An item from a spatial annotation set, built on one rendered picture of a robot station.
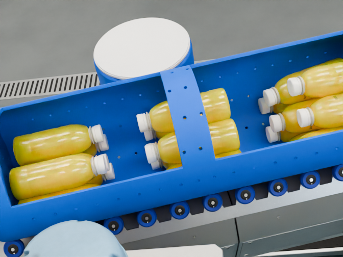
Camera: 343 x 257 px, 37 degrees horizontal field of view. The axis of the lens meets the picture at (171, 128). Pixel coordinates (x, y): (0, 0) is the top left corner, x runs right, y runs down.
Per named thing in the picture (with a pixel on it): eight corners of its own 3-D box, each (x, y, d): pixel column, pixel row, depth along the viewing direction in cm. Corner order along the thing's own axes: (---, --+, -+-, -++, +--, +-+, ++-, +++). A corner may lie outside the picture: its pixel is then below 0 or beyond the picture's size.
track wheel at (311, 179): (319, 168, 115) (316, 166, 117) (299, 172, 115) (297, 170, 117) (322, 187, 116) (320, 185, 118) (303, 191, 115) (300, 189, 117)
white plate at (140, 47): (85, 81, 139) (87, 84, 140) (188, 74, 136) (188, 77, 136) (101, 21, 158) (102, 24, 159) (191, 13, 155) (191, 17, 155)
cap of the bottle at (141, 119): (147, 125, 107) (138, 127, 107) (149, 133, 111) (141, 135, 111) (143, 109, 109) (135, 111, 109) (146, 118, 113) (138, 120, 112)
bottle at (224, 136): (240, 155, 110) (158, 174, 110) (231, 128, 114) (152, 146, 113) (241, 139, 104) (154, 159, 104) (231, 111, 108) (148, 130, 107)
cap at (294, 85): (293, 78, 113) (285, 80, 112) (299, 75, 109) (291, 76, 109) (297, 96, 112) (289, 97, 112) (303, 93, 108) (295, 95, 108)
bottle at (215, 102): (231, 108, 106) (146, 128, 105) (231, 124, 112) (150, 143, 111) (222, 80, 109) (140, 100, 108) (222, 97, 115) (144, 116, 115)
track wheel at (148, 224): (154, 206, 114) (154, 204, 116) (134, 211, 114) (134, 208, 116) (158, 225, 115) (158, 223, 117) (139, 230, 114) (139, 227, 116)
